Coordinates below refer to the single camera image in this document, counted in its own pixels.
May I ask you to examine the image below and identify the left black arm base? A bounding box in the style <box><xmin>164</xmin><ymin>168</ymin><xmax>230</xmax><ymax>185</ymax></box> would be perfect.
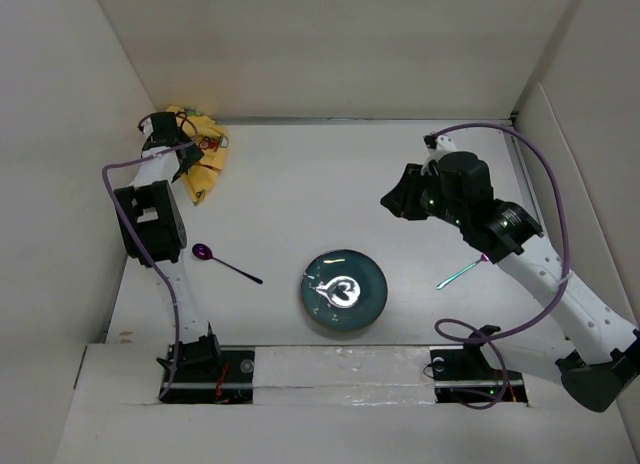
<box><xmin>159</xmin><ymin>347</ymin><xmax>255</xmax><ymax>405</ymax></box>

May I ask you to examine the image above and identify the purple metallic spoon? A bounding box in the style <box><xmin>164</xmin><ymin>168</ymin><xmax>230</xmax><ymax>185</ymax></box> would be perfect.
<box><xmin>191</xmin><ymin>243</ymin><xmax>264</xmax><ymax>285</ymax></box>

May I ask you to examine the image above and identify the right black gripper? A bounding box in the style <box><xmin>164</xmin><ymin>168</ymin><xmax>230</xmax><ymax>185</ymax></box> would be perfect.
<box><xmin>378</xmin><ymin>162</ymin><xmax>467</xmax><ymax>228</ymax></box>

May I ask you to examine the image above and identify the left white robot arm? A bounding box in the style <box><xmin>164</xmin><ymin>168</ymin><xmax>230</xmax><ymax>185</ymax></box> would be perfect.
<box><xmin>107</xmin><ymin>110</ymin><xmax>223</xmax><ymax>381</ymax></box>

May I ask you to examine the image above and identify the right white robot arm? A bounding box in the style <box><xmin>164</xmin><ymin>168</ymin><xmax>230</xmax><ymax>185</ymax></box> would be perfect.
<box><xmin>380</xmin><ymin>132</ymin><xmax>639</xmax><ymax>413</ymax></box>

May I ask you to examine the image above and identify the iridescent metallic fork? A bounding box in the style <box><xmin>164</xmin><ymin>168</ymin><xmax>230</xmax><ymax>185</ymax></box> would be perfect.
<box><xmin>436</xmin><ymin>254</ymin><xmax>489</xmax><ymax>291</ymax></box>

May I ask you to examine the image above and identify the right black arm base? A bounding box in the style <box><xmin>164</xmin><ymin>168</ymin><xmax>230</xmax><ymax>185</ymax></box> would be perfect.
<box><xmin>422</xmin><ymin>318</ymin><xmax>529</xmax><ymax>410</ymax></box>

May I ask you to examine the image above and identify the yellow car print cloth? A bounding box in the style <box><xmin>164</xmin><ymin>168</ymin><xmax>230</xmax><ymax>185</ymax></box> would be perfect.
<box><xmin>166</xmin><ymin>105</ymin><xmax>229</xmax><ymax>206</ymax></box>

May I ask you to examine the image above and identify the dark teal plate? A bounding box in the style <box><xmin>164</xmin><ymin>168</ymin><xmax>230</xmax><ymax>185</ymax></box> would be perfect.
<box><xmin>300</xmin><ymin>249</ymin><xmax>389</xmax><ymax>333</ymax></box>

